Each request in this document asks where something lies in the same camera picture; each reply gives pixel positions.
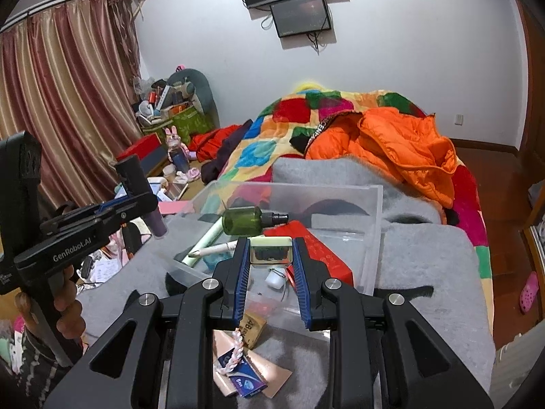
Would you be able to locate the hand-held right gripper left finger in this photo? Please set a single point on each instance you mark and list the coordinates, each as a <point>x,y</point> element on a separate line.
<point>240,281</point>

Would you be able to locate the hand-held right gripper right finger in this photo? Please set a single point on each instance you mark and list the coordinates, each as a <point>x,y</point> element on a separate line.
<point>300,281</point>

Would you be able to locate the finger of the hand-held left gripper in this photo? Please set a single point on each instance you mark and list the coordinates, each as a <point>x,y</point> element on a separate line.
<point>130,215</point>
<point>113,203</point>

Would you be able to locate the red packet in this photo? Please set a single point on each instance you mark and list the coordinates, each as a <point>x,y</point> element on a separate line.
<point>328,255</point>

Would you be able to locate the small shiny rectangular case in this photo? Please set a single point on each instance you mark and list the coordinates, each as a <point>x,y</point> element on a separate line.
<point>270,255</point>

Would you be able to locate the white pen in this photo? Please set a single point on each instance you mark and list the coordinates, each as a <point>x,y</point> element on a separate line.
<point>213,249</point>

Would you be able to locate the light green tube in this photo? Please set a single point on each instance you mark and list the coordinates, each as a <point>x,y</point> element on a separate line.
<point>204,238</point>

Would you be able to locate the dark green bottle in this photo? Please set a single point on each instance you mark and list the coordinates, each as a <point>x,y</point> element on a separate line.
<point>242,220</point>

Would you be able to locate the clear plastic storage box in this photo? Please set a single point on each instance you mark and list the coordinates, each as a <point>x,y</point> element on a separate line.
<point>340,204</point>

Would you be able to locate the person's left forearm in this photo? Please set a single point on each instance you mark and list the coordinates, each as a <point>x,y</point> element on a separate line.
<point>34,370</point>

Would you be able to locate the person's left hand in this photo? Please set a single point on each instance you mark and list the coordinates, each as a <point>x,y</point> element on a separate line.
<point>68,296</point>

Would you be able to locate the pink notebook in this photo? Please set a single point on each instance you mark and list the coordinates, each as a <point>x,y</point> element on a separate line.
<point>172,206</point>

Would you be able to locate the small brown box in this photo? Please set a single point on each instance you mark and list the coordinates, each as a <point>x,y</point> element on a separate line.
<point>253,330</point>

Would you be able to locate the red box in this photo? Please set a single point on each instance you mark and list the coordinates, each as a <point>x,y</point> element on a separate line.
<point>142,145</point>

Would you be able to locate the small pink shoes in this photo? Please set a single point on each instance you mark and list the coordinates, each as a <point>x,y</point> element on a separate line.
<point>187,174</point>

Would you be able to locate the pink bunny toy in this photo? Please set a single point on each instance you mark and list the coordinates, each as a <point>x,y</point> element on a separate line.
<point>173,138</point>

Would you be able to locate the dark purple cloth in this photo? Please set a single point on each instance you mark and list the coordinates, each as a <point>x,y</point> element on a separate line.
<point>213,171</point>

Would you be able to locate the small blue box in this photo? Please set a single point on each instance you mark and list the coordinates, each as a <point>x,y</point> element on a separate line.
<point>251,381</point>

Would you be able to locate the green storage bag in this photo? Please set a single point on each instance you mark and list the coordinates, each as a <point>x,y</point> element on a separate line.
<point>187,123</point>

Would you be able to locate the red cloth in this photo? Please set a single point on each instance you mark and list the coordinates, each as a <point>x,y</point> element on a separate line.
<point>213,140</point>

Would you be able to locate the pile of assorted clutter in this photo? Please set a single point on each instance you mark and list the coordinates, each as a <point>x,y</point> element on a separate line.
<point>159,93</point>

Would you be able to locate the striped curtain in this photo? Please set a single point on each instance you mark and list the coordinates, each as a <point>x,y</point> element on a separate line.
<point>64,93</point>

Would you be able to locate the grey neck pillow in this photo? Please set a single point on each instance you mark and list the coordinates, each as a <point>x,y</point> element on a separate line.
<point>204,89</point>

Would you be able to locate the orange jacket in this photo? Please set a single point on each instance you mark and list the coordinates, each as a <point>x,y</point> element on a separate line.
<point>396,153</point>

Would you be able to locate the colourful patchwork quilt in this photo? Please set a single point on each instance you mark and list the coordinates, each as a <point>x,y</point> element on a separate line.
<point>293,110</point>

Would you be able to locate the pink clog shoe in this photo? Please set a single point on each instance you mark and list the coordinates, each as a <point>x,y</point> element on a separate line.
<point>529,292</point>

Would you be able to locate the wall socket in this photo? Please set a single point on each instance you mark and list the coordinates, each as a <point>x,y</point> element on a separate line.
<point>459,119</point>

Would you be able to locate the small wall screen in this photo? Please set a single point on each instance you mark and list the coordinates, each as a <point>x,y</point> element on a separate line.
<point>300,15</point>

